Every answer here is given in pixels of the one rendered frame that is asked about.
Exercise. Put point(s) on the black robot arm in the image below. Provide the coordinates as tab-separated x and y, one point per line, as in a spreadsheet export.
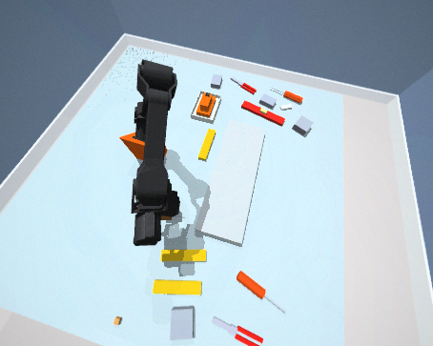
152	187

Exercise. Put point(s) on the yellow flat bar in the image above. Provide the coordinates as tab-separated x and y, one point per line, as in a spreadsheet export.
206	144
166	286
183	255

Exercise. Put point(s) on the white shallow tray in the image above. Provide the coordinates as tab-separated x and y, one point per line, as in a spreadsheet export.
214	110

